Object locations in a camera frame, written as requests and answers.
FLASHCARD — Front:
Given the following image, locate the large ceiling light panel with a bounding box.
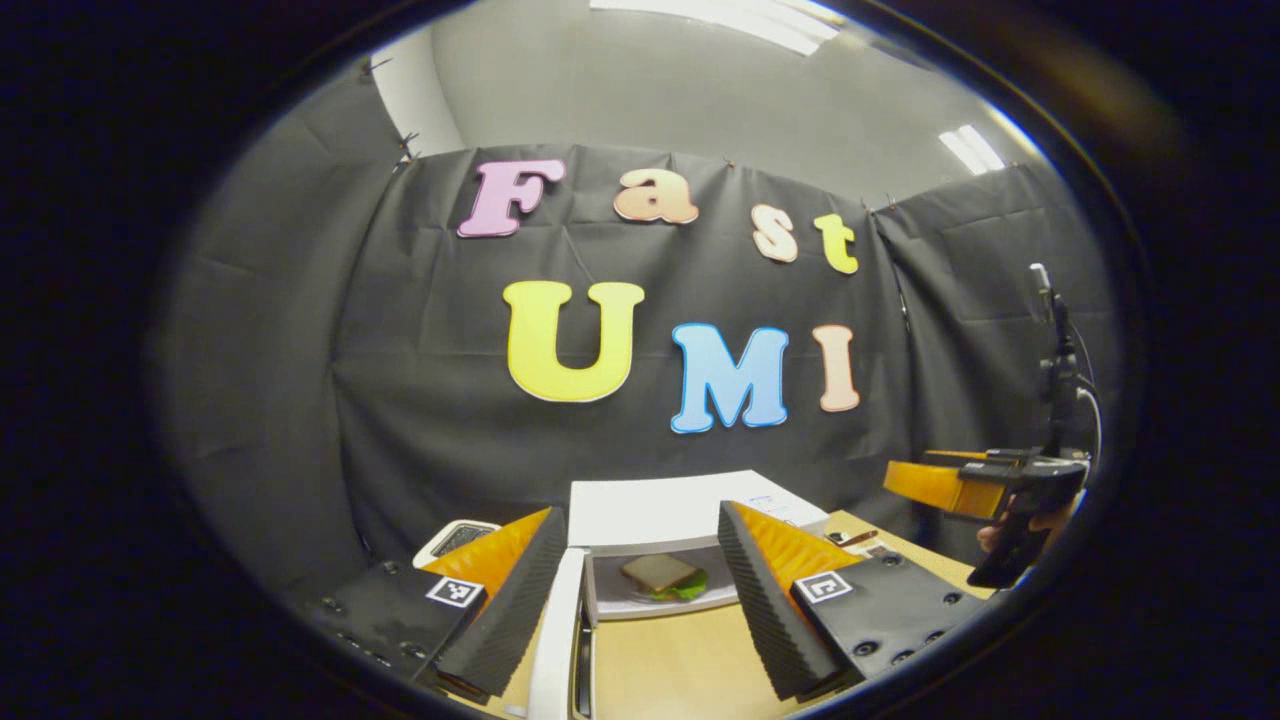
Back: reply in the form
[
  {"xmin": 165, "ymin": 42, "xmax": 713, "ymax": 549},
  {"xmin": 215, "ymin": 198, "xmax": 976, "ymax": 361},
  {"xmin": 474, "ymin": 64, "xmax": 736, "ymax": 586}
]
[{"xmin": 590, "ymin": 0, "xmax": 846, "ymax": 56}]

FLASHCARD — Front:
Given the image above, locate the white microwave oven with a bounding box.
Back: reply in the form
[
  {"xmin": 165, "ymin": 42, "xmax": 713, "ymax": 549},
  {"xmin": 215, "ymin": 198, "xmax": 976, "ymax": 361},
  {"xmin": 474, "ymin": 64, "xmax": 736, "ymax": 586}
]
[{"xmin": 527, "ymin": 470, "xmax": 831, "ymax": 720}]

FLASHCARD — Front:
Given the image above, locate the small ceiling light panel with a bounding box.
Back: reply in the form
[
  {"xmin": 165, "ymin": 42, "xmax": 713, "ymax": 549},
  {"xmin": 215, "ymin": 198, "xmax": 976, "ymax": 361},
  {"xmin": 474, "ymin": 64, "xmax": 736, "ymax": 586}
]
[{"xmin": 940, "ymin": 125, "xmax": 1006, "ymax": 176}]

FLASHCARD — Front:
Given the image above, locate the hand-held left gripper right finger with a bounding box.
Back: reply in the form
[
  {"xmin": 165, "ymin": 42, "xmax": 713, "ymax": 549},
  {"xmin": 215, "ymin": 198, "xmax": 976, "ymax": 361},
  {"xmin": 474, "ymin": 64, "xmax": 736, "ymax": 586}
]
[{"xmin": 717, "ymin": 500, "xmax": 991, "ymax": 701}]

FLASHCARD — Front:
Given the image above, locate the sandwich with green lettuce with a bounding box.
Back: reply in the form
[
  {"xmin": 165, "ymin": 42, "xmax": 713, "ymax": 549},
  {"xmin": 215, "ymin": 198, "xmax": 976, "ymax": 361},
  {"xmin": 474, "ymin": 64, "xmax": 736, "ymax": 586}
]
[{"xmin": 620, "ymin": 554, "xmax": 709, "ymax": 603}]

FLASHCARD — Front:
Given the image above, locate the black backdrop cloth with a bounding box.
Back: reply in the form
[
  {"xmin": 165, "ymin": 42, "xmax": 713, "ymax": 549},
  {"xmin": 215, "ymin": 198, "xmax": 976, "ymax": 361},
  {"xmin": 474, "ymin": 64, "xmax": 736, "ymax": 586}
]
[{"xmin": 150, "ymin": 60, "xmax": 1121, "ymax": 611}]

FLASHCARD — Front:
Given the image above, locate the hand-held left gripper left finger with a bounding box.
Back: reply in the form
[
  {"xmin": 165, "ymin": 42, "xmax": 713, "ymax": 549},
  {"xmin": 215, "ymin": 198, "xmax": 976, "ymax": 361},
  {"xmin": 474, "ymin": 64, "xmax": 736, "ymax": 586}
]
[{"xmin": 305, "ymin": 507, "xmax": 568, "ymax": 701}]

